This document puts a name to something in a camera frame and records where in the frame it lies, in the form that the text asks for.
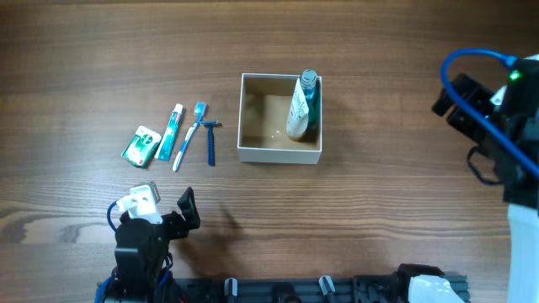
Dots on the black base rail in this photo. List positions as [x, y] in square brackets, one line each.
[408, 284]

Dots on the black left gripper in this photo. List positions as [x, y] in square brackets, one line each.
[178, 220]

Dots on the blue white toothbrush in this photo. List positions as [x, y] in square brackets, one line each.
[199, 111]

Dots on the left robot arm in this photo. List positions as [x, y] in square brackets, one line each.
[143, 260]

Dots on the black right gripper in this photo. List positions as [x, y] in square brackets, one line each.
[470, 108]

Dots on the green soap packet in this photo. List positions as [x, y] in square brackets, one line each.
[142, 147]

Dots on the blue mouthwash bottle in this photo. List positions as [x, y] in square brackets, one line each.
[309, 84]

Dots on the white leaf-print cream tube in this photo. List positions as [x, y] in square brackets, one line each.
[297, 121]

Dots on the white cardboard box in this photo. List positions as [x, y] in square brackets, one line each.
[264, 105]

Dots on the teal toothpaste tube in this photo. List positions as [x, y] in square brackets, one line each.
[165, 148]

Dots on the blue disposable razor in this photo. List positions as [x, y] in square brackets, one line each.
[210, 125]

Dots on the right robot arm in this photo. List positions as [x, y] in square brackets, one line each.
[504, 128]

